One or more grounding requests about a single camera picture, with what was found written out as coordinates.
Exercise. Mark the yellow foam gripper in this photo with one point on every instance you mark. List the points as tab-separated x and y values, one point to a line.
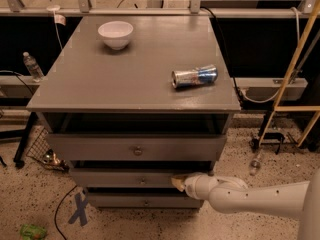
192	185

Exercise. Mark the grey drawer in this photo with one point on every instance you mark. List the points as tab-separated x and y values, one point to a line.
155	174
141	198
105	148

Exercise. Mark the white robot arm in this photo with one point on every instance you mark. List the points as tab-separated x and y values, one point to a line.
232	195

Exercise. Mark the grey bottom drawer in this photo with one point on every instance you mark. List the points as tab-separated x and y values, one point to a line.
141	198

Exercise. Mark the grey wooden drawer cabinet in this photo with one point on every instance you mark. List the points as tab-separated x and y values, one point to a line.
94	90

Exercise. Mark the grey top drawer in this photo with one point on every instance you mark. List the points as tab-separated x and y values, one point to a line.
105	148

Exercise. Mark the plastic bottle on floor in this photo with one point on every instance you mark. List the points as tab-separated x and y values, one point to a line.
255	164

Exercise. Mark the blue tape cross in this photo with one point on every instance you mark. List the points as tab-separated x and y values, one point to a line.
79	213

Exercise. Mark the crushed silver blue can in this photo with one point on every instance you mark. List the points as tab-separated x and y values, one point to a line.
194	77

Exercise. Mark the green crumpled bag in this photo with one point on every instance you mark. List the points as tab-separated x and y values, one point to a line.
32	232

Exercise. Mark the white ceramic bowl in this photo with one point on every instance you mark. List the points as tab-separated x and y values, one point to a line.
116	34

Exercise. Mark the black stand leg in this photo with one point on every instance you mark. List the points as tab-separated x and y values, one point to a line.
23	135

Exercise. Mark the clear plastic water bottle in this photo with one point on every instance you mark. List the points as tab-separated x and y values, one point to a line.
33	67

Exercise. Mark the black wire basket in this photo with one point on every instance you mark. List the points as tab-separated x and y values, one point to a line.
41	152

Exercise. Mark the yellow wooden frame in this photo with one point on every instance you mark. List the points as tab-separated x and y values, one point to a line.
277	107

